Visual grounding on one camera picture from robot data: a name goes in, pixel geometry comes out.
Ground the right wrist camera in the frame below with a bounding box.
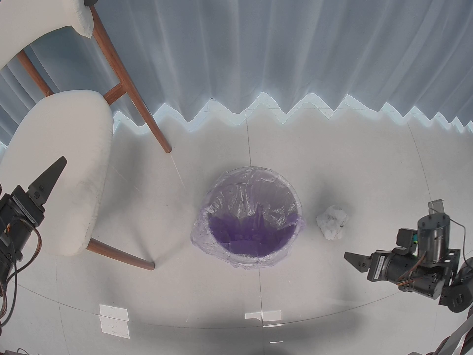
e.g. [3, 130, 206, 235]
[396, 228, 419, 256]

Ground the white cushioned wooden chair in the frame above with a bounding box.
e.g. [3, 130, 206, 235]
[0, 0, 172, 271]

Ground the white plastic wrapper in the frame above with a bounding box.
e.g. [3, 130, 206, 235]
[316, 205, 350, 240]

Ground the purple plastic bag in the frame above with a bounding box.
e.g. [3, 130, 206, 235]
[190, 166, 307, 270]

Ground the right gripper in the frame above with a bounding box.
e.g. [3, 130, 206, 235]
[344, 249, 444, 299]

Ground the blue-green curtain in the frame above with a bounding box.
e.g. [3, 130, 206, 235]
[0, 0, 473, 151]

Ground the white trash bin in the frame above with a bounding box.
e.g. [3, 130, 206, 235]
[201, 169, 302, 267]

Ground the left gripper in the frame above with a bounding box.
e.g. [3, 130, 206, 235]
[0, 156, 68, 263]

